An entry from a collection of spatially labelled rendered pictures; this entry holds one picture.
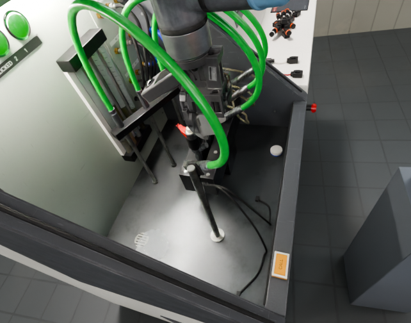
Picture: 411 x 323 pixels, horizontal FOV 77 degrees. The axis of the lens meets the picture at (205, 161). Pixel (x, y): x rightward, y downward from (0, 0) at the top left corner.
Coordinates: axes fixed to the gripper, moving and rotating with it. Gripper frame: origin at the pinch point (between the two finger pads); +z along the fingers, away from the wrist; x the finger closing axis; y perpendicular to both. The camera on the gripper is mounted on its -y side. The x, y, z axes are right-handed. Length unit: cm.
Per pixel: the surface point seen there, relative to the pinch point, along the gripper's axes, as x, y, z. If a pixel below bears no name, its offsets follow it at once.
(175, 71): -11.2, 4.9, -23.6
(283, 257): -18.4, 20.1, 15.8
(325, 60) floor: 208, 37, 112
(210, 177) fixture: -2.4, 0.0, 14.0
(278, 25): 71, 8, 11
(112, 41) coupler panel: 22.4, -31.8, -10.6
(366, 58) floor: 210, 72, 112
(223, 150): -13.7, 10.1, -11.8
